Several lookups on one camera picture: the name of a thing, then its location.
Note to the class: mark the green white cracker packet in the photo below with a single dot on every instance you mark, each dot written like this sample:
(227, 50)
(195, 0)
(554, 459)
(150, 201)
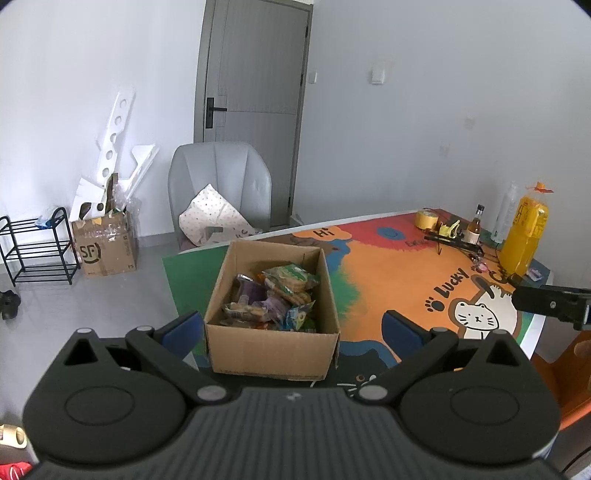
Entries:
(291, 277)

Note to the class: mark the white foam piece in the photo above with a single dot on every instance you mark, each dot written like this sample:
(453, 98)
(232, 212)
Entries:
(141, 161)

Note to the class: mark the black metal stand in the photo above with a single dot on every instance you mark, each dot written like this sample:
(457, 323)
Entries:
(455, 242)

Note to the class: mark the clear plastic bottle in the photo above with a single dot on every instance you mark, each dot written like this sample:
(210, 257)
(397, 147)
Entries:
(505, 212)

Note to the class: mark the red object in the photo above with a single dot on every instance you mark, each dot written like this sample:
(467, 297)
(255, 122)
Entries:
(14, 470)

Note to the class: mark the orange chair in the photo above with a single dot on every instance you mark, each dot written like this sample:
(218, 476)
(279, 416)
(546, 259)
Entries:
(554, 383)

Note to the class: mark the white light switch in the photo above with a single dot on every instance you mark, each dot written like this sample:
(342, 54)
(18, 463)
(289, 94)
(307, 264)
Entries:
(377, 75)

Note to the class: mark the colourful printed cat mat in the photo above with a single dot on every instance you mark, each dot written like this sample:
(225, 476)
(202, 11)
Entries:
(392, 277)

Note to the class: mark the grey door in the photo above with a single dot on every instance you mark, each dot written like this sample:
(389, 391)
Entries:
(258, 69)

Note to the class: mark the black shoes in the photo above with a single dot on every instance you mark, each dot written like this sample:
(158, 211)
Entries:
(9, 304)

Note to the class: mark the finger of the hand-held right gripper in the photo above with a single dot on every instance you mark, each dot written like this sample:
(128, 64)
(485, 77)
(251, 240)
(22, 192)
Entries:
(540, 300)

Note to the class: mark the white foam board with holes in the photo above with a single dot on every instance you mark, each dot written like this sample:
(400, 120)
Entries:
(113, 134)

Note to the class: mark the small white packet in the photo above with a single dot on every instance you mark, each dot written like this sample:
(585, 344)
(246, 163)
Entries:
(535, 275)

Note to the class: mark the dotted white pillow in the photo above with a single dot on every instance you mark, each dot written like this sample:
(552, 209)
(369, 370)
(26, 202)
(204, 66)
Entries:
(207, 212)

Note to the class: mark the black shoe rack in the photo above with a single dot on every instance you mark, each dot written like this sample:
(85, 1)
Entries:
(37, 254)

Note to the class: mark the purple snack packet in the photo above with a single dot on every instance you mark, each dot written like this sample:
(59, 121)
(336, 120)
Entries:
(258, 293)

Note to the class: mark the brown glass bottle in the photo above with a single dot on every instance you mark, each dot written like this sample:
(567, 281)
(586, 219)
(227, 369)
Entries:
(474, 228)

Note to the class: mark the brown printed cardboard box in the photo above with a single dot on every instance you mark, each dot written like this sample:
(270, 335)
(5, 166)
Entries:
(106, 249)

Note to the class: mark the yellow tape roll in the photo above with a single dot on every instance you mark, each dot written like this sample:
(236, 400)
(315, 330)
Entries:
(427, 219)

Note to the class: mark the grey chair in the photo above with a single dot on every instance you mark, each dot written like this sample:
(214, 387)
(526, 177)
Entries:
(217, 170)

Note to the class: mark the large yellow drink bottle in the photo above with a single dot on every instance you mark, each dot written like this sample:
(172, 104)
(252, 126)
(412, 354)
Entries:
(524, 235)

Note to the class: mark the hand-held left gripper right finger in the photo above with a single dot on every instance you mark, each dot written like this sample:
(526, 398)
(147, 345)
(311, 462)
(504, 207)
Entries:
(401, 332)

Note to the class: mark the round pastry packet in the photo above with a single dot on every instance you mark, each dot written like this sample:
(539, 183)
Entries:
(247, 314)

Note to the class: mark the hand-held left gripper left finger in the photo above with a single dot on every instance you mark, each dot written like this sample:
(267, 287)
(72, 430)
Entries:
(182, 332)

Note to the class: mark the teal snack packet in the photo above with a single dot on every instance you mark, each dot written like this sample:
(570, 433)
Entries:
(298, 316)

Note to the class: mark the person's right hand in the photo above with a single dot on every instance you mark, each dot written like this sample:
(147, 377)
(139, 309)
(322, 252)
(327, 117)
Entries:
(584, 349)

